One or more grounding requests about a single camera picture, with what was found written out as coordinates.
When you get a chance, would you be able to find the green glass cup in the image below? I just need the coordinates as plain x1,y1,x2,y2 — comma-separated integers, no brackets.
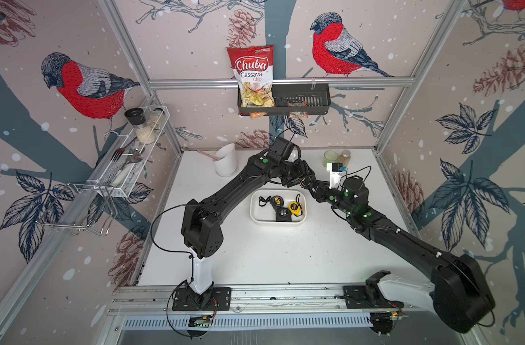
323,150,339,168

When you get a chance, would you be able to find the wire wall rack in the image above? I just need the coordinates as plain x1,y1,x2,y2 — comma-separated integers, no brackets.
35,105,170,236

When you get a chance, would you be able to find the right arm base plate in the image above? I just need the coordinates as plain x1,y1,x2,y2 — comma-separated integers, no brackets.
342,284,404,309

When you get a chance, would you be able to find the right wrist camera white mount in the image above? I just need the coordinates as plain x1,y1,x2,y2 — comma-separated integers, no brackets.
327,162,347,189

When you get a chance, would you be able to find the fork in rack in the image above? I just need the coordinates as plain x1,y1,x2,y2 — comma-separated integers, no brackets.
111,137,137,162

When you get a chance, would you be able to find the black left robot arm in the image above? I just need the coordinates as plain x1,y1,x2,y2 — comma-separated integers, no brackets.
181,149,314,296

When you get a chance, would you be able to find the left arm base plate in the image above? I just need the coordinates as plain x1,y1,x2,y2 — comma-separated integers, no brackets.
172,286,232,311

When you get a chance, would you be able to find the black tape measure yellow label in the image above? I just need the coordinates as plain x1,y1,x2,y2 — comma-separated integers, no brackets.
258,195,284,209

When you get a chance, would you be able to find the white storage box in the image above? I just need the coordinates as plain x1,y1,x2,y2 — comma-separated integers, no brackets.
249,189,308,227

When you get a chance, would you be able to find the spoon in rack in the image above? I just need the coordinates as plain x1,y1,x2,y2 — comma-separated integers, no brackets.
108,148,144,187

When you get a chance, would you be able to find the black wall basket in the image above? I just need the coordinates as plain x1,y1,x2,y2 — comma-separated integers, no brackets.
237,83,331,116

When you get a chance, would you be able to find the yellow 3m tape measure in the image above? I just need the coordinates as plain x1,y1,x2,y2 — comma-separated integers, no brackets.
288,193,303,217

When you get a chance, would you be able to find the white pitcher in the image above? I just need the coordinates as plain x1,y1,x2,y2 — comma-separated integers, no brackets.
197,143,237,178

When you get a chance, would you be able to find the black lid shaker jar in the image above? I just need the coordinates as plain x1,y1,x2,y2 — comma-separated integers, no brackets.
124,108,156,145

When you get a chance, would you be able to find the red cassava chips bag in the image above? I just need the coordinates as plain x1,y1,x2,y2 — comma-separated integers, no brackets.
226,45,275,109

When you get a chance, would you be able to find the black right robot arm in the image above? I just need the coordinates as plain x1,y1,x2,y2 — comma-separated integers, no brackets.
300,175,495,334

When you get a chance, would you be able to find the black 5m tape measure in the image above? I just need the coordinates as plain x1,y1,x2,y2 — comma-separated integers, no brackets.
275,207,292,222

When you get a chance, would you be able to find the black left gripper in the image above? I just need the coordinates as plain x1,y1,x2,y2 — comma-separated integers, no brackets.
278,159,317,188

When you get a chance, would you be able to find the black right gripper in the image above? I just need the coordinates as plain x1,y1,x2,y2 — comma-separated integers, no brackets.
303,179,355,219

